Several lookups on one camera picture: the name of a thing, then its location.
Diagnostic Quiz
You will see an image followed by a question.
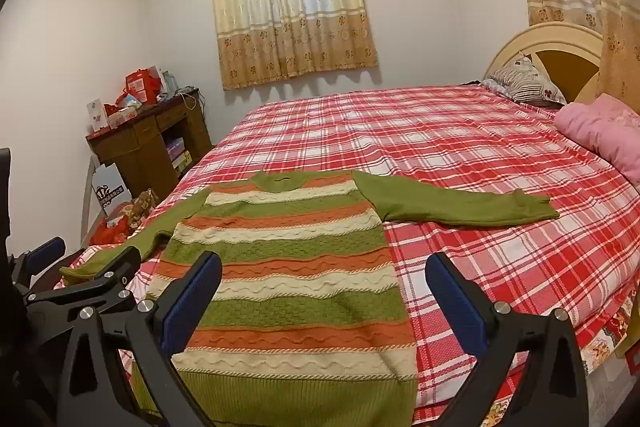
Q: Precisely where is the red gift box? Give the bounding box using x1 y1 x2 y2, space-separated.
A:
125 68 163 104

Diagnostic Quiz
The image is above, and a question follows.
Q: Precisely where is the red plaid bed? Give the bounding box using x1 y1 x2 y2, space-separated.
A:
54 82 640 427

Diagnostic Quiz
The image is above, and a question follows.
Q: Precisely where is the floral patterned bag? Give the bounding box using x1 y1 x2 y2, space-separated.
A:
122 188 161 229

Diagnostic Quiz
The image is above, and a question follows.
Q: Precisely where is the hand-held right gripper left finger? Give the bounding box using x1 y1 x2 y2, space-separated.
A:
57 251 223 427

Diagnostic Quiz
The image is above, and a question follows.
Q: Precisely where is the white printed box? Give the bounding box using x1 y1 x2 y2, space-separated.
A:
86 98 109 132

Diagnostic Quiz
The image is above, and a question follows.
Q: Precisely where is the cream wooden headboard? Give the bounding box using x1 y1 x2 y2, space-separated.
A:
482 22 606 105

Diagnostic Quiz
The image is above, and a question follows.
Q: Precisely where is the dark wooden desk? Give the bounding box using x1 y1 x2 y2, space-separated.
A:
86 89 213 200

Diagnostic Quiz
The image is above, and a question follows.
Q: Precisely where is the pink quilt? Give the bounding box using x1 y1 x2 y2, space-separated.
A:
554 93 640 185

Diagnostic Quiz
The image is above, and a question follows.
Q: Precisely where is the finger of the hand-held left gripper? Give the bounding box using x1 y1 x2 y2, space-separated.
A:
10 236 67 284
25 246 144 315

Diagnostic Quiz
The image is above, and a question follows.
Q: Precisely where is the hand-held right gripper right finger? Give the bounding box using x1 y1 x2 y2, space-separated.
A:
425 252 588 427

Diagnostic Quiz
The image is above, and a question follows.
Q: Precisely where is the striped floral pillow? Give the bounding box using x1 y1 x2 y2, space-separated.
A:
481 53 568 108

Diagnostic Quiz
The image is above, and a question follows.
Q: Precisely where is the red plastic bag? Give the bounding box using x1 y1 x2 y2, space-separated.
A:
90 213 133 249

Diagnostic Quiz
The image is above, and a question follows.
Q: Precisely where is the striped green orange sweater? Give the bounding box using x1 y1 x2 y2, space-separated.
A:
60 169 560 425

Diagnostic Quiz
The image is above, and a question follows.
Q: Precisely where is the tissue box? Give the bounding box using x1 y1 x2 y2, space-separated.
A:
107 107 139 129

